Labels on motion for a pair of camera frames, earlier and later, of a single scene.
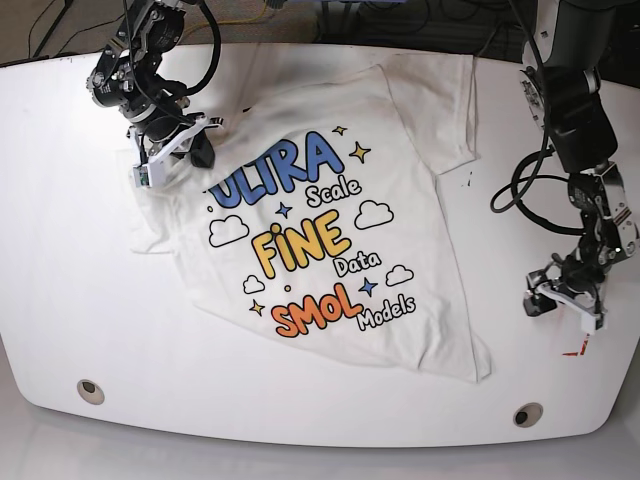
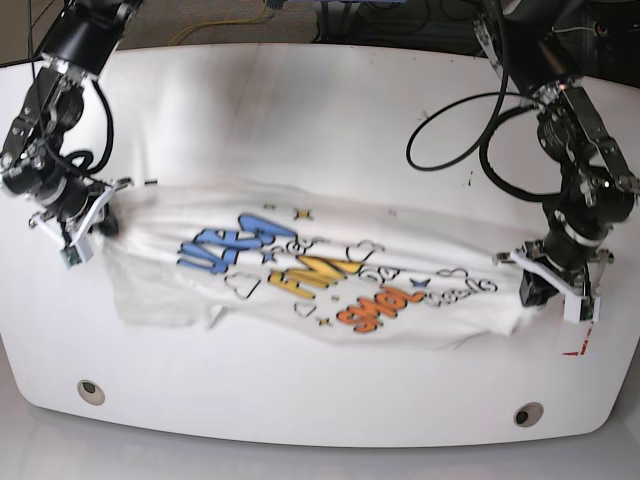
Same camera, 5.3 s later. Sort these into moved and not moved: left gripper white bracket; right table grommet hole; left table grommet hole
Moved: left gripper white bracket
Not moved: right table grommet hole; left table grommet hole
